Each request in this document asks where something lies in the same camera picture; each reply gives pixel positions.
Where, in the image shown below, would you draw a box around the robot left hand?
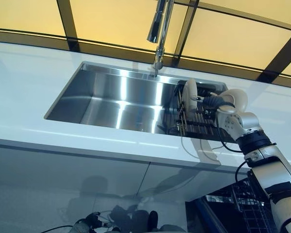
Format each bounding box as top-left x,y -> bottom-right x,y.
85,211 -> 103,230

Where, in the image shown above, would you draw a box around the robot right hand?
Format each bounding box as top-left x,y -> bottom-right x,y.
194,92 -> 235,109

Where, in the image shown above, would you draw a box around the cream round plate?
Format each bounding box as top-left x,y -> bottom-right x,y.
219,88 -> 248,114
182,79 -> 199,115

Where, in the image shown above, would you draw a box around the black sink dish rack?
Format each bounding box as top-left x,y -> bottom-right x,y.
157,80 -> 236,143

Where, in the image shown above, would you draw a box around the white glossy cabinet door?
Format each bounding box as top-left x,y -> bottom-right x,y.
135,162 -> 248,202
0,143 -> 150,219

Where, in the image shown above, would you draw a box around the chrome pull-down faucet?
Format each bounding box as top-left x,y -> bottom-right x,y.
146,0 -> 175,78

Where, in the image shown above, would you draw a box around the stainless steel sink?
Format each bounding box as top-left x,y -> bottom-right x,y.
43,60 -> 236,144

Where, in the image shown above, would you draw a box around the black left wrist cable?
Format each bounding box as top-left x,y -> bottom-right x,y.
40,224 -> 75,233

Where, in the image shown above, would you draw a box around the wire dishwasher rack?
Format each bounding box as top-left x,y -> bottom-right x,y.
230,181 -> 282,233

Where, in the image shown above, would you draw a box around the yellow window with dark frame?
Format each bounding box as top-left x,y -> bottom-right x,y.
0,0 -> 291,84

